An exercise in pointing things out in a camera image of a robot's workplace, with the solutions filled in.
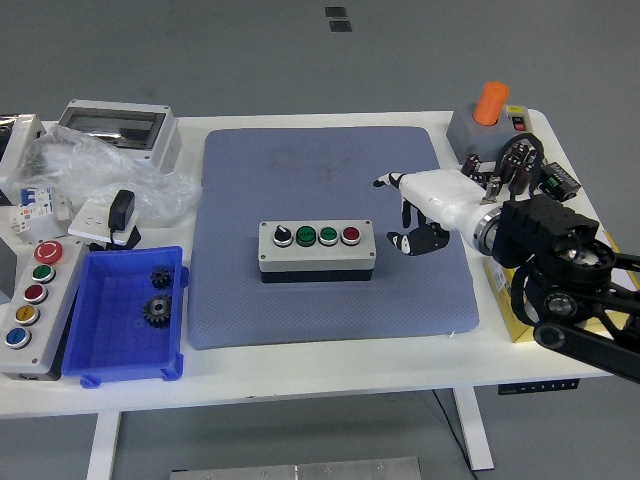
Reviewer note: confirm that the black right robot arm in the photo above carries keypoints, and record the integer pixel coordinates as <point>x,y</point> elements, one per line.
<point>550,230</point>

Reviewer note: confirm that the grey switch box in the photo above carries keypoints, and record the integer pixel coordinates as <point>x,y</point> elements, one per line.
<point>470,137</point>

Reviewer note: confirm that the grey enclosure with clear lid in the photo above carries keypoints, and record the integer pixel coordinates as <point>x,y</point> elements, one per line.
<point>165,145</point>

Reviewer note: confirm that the grey metal box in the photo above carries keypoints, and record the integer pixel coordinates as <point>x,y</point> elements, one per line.
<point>5,270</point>

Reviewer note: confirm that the white wall socket plate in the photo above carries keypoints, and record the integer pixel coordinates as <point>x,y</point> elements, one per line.
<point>87,220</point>

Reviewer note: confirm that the black power adapter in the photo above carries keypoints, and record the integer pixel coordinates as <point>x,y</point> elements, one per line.
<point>121,210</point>

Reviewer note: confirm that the yellow white cardboard box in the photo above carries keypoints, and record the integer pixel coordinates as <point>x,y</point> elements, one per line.
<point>500,280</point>

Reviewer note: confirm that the orange cylinder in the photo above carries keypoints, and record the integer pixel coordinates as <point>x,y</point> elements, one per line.
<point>491,102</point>

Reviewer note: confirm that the silver metal plate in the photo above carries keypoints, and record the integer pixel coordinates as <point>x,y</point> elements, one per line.
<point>300,470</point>

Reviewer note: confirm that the large black gear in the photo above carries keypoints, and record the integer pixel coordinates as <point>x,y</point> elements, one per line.
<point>157,311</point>

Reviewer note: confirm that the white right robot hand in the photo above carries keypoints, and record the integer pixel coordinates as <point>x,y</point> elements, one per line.
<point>440,192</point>

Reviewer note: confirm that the white table leg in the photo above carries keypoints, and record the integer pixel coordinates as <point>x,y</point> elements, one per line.
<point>102,445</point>
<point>475,430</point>

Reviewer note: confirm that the dark cylindrical capacitor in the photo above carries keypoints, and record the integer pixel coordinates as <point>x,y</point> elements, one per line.
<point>471,164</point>
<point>521,177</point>
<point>520,150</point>
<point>534,159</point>
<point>480,179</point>
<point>510,167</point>

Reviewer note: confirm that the white labelled electrical component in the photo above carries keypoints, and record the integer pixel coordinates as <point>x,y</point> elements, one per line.
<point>20,222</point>

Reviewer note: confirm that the blue-grey table mat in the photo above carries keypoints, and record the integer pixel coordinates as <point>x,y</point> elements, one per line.
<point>300,320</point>

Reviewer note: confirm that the white plastic enclosure box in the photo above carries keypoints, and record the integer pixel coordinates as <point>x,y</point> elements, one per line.
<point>20,135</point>

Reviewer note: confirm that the grey four-button control box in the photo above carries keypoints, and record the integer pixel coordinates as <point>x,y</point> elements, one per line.
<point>315,255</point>

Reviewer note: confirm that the blue plastic bin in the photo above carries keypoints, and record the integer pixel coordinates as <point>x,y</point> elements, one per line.
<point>115,340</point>

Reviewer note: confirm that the black table control panel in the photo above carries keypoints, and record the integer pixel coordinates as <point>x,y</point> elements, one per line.
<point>537,387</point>

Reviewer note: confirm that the white circuit breaker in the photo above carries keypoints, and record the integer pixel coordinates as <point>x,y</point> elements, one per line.
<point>37,200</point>

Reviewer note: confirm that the clear plastic bag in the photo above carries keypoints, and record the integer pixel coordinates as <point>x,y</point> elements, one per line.
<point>90,160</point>

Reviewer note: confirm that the black module with green terminal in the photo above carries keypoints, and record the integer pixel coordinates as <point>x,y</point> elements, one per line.
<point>560,180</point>

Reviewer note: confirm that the grey five-button control box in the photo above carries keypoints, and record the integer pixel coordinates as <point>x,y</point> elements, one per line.
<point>55,310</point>

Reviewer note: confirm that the black floor outlet cover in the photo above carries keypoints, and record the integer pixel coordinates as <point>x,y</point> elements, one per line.
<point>340,26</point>
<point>335,12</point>

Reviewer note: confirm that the small black gear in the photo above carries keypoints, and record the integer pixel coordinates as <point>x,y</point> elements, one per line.
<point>161,278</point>

